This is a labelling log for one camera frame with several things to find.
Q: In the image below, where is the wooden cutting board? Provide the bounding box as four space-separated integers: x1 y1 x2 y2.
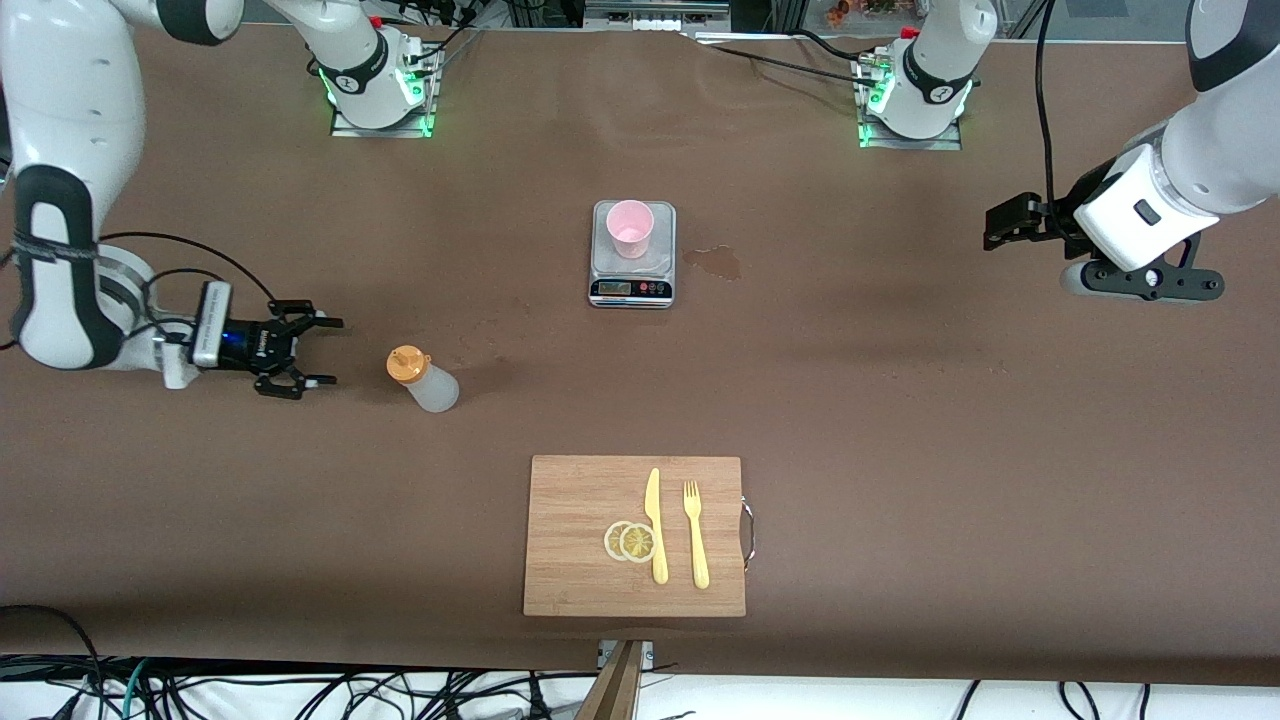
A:
523 455 756 618

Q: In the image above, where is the yellow plastic fork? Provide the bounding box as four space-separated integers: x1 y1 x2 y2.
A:
683 480 710 589

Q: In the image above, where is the black cable on table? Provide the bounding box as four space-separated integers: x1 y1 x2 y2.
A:
690 30 886 86

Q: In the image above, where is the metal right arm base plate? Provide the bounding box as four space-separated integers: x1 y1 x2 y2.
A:
330 40 441 139

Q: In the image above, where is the pink plastic cup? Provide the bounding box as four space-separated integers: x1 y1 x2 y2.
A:
607 200 655 260

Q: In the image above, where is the thick black floor cable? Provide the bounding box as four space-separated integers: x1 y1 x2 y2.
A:
0 604 101 720

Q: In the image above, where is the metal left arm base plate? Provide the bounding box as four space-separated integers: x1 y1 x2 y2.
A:
857 55 964 151

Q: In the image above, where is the small metal bracket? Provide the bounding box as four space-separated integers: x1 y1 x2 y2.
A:
598 640 656 673

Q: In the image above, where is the wooden beam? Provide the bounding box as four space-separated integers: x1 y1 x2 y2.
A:
575 640 646 720

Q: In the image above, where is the aluminium frame rail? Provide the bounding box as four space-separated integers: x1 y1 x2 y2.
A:
585 0 731 31

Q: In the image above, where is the yellow plastic knife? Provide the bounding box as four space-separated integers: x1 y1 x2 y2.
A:
645 468 669 585

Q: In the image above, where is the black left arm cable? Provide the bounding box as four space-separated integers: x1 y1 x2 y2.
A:
1036 0 1059 216

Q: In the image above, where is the brown table cover sheet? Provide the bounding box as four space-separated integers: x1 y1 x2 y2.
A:
0 25 1280 686

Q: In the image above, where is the teal floor cable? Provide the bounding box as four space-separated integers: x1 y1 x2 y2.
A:
118 660 153 720

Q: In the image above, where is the silver digital kitchen scale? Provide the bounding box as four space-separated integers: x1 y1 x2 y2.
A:
588 200 677 309

